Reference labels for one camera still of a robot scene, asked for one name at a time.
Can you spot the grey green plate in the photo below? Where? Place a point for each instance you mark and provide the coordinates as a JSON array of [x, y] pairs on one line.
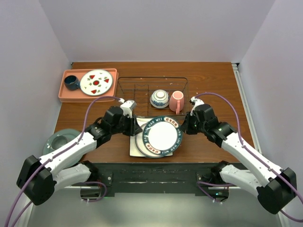
[[70, 134]]

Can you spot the white plate red characters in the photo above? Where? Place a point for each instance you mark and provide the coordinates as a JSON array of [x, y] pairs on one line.
[[141, 147]]

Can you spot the black wire dish rack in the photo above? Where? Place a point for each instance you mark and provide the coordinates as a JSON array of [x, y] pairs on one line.
[[140, 90]]

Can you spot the green rim white plate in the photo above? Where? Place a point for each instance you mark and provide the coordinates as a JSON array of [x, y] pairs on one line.
[[162, 135]]

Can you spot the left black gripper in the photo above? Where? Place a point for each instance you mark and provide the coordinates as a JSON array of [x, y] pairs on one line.
[[133, 128]]

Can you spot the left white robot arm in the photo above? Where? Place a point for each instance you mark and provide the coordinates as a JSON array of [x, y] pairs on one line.
[[40, 177]]

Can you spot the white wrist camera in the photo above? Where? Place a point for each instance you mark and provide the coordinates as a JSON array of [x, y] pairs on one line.
[[127, 107], [195, 102]]

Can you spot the pink plastic tray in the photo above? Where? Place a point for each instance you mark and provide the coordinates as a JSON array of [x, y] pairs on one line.
[[77, 96]]

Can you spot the grey green cup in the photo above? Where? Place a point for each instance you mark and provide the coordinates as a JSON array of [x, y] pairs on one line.
[[58, 142]]

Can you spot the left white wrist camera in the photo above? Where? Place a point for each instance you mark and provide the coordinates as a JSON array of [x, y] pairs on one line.
[[127, 107]]

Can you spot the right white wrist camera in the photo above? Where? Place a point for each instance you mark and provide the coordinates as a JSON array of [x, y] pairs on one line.
[[195, 102]]

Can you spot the dark blue mug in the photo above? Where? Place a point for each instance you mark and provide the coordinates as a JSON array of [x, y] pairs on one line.
[[72, 83]]

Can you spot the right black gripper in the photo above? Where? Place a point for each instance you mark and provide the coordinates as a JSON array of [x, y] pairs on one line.
[[185, 126]]

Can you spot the blue floral small bowl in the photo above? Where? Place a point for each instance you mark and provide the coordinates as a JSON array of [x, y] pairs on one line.
[[159, 99]]

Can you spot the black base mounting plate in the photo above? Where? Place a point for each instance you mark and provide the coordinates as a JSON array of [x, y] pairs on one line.
[[177, 178]]

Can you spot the white watermelon pattern plate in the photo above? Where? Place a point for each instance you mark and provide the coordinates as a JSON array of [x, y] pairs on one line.
[[96, 82]]

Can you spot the pink mug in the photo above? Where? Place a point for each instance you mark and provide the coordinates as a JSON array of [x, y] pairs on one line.
[[176, 102]]

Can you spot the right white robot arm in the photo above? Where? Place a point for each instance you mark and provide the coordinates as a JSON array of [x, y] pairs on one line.
[[269, 183]]

